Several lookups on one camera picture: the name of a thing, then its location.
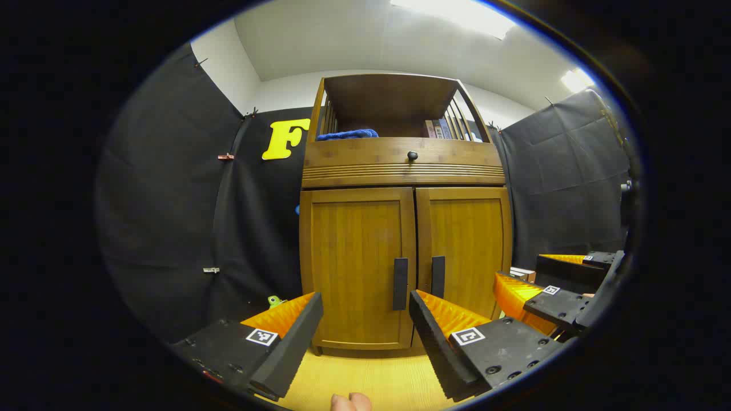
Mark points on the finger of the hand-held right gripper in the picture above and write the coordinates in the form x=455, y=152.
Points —
x=557, y=308
x=571, y=274

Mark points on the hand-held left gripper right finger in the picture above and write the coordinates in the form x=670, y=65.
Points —
x=431, y=342

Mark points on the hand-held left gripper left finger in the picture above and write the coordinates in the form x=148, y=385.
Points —
x=288, y=348

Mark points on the wooden cabinet door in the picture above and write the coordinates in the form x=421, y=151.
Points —
x=348, y=268
x=474, y=240

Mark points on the wooden double-door shoe cabinet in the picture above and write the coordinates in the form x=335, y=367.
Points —
x=388, y=94

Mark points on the wooden cabinet drawer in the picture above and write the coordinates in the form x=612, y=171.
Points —
x=354, y=153

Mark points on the brown spine book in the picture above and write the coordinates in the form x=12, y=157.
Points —
x=521, y=278

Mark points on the white spine book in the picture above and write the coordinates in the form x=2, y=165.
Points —
x=522, y=270

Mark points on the green toy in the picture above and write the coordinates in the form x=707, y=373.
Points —
x=275, y=301

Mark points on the black backdrop cloth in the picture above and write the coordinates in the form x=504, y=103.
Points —
x=171, y=217

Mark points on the small ceiling light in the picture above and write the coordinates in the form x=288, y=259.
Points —
x=577, y=80

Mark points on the grey book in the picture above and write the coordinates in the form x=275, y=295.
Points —
x=438, y=129

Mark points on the pink book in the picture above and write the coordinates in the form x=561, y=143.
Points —
x=429, y=129

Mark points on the blue cloth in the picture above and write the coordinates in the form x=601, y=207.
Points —
x=345, y=135

